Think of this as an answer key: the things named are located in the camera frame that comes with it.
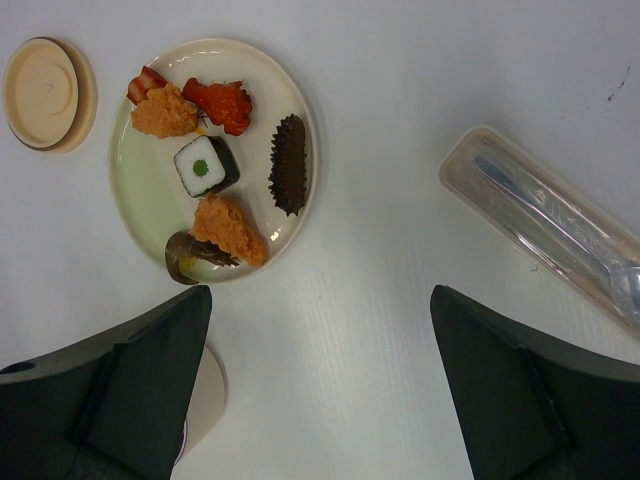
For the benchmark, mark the cream round plate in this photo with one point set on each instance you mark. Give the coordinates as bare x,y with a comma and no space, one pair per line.
152,202

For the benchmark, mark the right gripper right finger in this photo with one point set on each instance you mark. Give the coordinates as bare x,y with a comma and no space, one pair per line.
532,406

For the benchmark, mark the sushi roll piece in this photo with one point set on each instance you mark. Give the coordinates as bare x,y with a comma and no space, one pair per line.
206,165

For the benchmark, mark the dark sea cucumber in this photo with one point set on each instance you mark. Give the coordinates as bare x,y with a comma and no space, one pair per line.
288,165

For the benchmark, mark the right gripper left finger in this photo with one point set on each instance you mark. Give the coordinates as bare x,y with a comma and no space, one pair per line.
111,406

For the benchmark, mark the dark brown shrimp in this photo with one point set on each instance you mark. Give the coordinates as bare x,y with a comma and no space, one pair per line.
182,252

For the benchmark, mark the strawberry slice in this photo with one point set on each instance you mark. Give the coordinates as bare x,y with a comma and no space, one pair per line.
148,79

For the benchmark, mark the clear cutlery case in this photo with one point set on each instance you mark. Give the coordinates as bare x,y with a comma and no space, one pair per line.
525,228

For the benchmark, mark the beige round lid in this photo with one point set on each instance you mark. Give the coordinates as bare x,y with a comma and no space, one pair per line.
49,94

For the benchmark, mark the orange fried piece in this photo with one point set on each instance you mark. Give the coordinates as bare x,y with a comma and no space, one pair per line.
165,113

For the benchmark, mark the metal spoon in case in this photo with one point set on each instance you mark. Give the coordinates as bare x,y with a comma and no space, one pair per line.
573,225

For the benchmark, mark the orange fried shrimp lower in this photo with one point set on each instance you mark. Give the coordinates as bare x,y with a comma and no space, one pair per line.
219,221

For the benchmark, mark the red lobster piece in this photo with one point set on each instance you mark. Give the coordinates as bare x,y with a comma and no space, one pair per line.
227,105

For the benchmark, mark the steel lunch box bowl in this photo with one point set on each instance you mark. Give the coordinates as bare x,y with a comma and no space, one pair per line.
208,400

